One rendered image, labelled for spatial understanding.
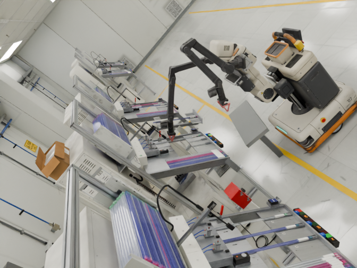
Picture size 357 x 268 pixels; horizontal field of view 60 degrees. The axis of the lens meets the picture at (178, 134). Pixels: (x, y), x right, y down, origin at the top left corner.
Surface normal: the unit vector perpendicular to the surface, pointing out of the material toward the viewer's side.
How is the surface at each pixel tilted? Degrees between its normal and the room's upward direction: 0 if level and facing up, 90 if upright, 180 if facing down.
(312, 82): 90
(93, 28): 90
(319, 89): 88
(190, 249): 47
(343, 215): 0
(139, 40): 90
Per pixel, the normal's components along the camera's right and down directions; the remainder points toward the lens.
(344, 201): -0.70, -0.57
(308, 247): 0.00, -0.94
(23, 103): 0.29, 0.33
